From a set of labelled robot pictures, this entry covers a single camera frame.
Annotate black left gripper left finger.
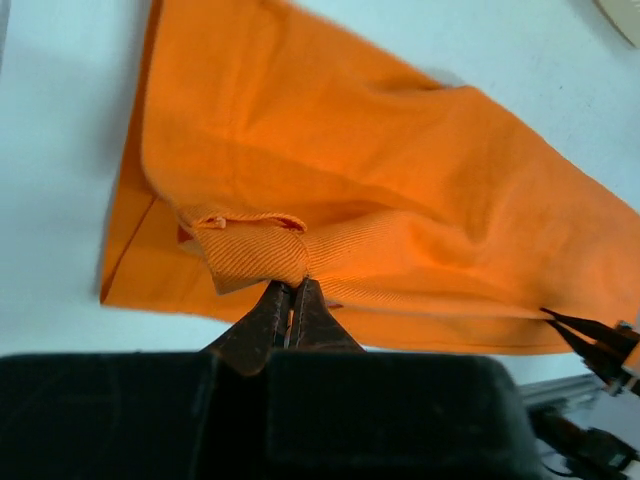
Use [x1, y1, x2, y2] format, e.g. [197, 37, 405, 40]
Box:
[1, 282, 285, 479]

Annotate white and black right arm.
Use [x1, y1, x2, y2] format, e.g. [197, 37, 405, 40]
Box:
[528, 308, 639, 479]

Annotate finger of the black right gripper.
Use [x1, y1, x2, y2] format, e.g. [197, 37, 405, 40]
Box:
[548, 320, 621, 385]
[540, 308, 639, 350]

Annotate cream perforated plastic basket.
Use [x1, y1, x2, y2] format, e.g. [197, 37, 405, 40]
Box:
[593, 0, 640, 49]

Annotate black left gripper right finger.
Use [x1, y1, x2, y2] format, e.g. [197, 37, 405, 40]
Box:
[264, 280, 543, 479]

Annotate orange trousers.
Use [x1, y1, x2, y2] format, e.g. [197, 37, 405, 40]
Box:
[100, 1, 639, 355]

